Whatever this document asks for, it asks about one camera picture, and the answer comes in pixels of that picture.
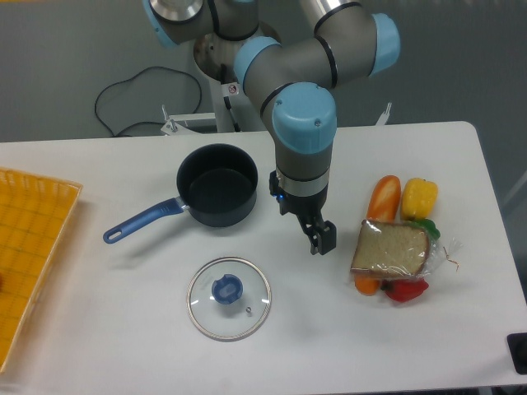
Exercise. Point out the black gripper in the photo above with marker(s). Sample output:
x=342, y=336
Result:
x=308, y=212

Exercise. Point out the bagged toast slice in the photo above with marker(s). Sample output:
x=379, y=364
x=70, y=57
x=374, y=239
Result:
x=397, y=251

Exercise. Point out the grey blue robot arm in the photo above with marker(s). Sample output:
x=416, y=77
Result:
x=290, y=87

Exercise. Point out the orange baguette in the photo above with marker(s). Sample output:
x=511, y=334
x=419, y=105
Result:
x=383, y=206

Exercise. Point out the red bell pepper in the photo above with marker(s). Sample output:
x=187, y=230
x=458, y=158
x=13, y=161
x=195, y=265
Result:
x=402, y=291

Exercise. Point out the yellow bell pepper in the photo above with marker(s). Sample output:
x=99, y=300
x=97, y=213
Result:
x=418, y=199

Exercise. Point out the glass lid blue knob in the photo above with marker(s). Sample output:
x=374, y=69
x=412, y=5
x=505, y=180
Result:
x=228, y=299

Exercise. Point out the green bell pepper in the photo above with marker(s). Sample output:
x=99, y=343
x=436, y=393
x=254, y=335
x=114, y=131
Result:
x=429, y=226

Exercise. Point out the black object at table corner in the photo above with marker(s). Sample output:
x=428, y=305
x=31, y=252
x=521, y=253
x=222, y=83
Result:
x=517, y=344

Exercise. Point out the yellow woven basket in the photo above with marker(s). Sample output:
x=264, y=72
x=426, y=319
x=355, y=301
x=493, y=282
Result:
x=35, y=210

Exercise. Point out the dark saucepan blue handle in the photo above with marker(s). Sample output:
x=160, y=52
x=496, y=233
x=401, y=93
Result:
x=217, y=185

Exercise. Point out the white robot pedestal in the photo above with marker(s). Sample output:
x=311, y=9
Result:
x=230, y=103

